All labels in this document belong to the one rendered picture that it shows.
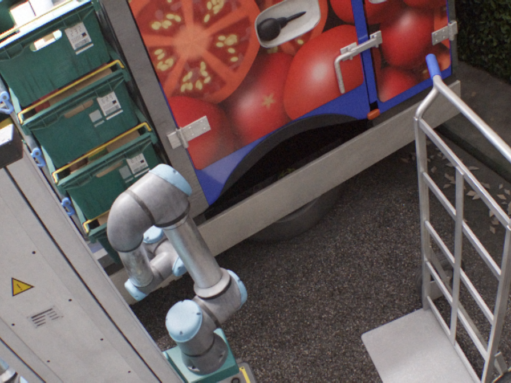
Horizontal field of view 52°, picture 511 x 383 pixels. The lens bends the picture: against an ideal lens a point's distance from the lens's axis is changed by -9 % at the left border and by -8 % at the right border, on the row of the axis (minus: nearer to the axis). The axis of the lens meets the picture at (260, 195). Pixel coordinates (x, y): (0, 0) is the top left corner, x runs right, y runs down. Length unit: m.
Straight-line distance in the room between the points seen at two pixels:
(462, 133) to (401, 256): 0.93
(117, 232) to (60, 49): 0.67
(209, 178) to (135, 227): 1.00
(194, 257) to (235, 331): 1.22
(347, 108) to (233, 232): 0.77
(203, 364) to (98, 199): 0.75
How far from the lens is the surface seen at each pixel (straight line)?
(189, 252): 1.57
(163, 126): 2.18
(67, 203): 2.37
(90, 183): 2.08
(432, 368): 2.51
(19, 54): 1.80
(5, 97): 2.11
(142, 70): 2.06
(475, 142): 3.36
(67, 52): 1.85
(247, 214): 2.60
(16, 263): 1.20
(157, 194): 1.45
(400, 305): 2.69
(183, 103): 2.17
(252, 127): 2.36
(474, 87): 3.76
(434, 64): 1.87
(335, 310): 2.71
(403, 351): 2.55
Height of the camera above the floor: 2.23
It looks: 42 degrees down
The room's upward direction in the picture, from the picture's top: 18 degrees counter-clockwise
